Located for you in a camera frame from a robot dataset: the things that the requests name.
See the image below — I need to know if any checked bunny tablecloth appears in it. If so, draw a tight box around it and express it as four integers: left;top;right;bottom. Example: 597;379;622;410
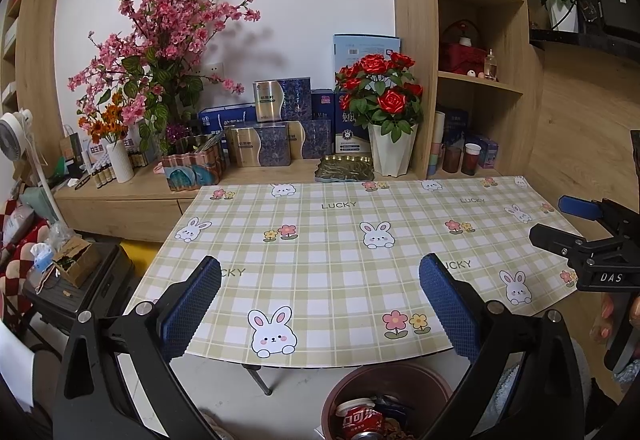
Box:
122;176;584;369

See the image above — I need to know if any black wall shelf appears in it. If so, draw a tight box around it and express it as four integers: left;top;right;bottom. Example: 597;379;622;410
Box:
529;26;640;56

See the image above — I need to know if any pink blossom bouquet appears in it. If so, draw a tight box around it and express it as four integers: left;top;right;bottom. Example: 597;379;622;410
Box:
66;0;262;157

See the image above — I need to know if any small brown paper bag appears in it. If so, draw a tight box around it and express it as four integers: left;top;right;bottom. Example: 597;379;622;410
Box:
59;132;84;167

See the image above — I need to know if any dark brown cup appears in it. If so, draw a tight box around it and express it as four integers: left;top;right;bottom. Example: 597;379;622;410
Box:
442;145;464;174

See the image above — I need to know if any flat blue carton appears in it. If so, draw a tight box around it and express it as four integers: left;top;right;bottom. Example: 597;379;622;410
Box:
198;104;257;149

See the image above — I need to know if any light blue tall box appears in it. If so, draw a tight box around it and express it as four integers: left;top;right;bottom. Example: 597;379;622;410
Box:
333;33;402;86

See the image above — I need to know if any black suitcase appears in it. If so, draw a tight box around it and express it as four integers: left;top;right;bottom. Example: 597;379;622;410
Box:
21;241;137;337

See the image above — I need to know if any green gold metal tray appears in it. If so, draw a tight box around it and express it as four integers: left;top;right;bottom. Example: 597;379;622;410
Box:
314;153;375;184

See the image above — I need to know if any black box device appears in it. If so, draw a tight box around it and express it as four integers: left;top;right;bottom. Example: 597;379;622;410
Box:
579;0;640;39

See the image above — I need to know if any small purple box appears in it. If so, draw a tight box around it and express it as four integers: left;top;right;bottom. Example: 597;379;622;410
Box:
477;135;500;169

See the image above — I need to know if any wooden side shelf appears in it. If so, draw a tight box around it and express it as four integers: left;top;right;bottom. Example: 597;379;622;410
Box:
0;0;67;201

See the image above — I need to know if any black table leg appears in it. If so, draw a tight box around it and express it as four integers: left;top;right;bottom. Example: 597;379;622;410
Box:
241;362;274;397

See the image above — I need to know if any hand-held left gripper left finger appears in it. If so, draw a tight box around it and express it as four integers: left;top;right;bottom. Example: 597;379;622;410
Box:
52;256;223;440

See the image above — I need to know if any blue white milk box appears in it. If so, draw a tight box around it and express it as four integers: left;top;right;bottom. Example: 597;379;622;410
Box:
335;92;374;155

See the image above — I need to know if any red checked blanket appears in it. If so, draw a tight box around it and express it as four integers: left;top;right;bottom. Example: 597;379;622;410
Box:
0;199;52;321

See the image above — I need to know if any orange flower bunch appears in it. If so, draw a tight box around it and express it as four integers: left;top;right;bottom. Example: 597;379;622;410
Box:
76;91;127;147

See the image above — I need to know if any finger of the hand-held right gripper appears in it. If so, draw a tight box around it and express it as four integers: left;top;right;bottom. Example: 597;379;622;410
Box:
529;222;601;265
558;196;626;233

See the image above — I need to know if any brown round waste bin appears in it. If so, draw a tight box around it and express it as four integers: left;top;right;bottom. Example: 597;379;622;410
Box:
320;362;454;440

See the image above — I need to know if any dark blue shelf box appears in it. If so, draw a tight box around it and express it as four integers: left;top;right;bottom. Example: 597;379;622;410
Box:
442;108;471;148

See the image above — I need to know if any purple flower bunch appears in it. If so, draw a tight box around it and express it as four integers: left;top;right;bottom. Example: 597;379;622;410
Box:
164;121;189;147

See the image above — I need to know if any brown teal basket planter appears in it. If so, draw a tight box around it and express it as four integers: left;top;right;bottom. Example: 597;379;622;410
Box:
160;134;227;193

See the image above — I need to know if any white desk fan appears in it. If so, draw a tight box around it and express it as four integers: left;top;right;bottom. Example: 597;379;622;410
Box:
0;108;67;227

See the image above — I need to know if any white ribbed vase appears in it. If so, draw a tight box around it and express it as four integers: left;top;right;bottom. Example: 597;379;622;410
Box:
105;139;136;184

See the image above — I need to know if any clear plastic bag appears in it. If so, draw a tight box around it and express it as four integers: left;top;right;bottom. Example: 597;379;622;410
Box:
46;221;77;251

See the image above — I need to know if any dark blue carton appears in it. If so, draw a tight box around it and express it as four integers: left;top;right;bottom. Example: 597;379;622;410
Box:
310;88;337;121

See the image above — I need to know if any white square flower pot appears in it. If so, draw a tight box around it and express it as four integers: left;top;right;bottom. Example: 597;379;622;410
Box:
545;0;581;33

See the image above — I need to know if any red rose plant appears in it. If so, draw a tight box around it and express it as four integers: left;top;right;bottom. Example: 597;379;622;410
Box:
334;51;426;144

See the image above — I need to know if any white paper sheet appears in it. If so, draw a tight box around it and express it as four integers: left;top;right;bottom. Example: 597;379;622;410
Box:
0;319;37;412

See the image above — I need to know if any stack of pastel cups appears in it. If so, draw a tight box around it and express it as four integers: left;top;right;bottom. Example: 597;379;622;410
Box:
428;111;447;179

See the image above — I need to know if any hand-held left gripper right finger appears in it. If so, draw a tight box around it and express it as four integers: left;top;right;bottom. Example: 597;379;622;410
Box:
419;252;593;440

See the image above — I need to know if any red soda can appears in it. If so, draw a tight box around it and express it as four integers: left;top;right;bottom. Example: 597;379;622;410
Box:
334;399;387;440

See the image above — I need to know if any person's right hand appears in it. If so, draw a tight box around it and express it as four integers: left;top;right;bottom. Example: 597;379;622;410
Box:
591;293;640;341

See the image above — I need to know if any small cardboard box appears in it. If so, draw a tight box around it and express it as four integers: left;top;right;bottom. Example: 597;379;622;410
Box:
51;236;104;289

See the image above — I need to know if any wooden sideboard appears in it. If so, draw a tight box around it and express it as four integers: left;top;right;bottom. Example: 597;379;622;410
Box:
52;159;322;244

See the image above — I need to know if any red gift basket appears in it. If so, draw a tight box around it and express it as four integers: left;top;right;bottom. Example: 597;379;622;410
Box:
439;18;489;76

